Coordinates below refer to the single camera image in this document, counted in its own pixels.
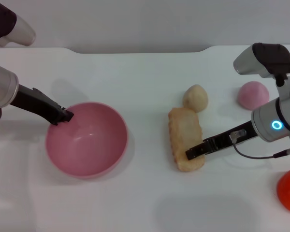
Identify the orange striped long bread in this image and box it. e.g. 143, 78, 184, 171
168, 107, 205, 172

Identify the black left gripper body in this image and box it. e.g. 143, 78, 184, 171
9, 84, 62, 126

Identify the beige egg-shaped bun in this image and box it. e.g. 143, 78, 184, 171
182, 84, 209, 113

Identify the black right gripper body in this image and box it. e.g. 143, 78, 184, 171
202, 120, 258, 156

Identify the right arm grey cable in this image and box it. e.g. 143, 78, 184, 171
233, 141, 290, 160

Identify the pink round bun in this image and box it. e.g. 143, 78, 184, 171
236, 81, 270, 111

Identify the pink plastic bowl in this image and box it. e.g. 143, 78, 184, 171
45, 101, 129, 179

